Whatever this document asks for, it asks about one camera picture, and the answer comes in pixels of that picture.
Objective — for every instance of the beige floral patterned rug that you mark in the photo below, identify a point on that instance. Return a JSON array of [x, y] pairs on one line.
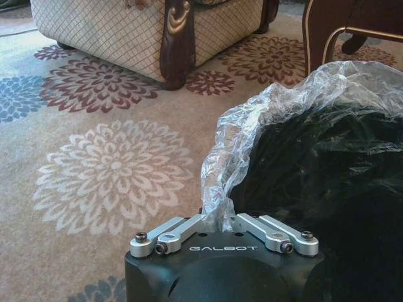
[[94, 163]]

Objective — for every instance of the clear plastic bin liner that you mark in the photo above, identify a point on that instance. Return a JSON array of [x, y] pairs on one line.
[[252, 132]]

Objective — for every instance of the black trash bin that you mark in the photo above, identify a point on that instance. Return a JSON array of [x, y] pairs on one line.
[[327, 188]]

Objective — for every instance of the silver-barred black left gripper right finger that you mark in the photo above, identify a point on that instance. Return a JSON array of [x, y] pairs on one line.
[[277, 234]]

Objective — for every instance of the silver-barred black left gripper left finger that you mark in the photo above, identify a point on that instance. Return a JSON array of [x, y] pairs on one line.
[[170, 233]]

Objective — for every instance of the dark wooden table, gold trim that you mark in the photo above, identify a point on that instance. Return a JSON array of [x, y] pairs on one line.
[[343, 28]]

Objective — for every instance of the cream quilted armchair, dark wood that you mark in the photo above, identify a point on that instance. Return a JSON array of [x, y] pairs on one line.
[[151, 34]]

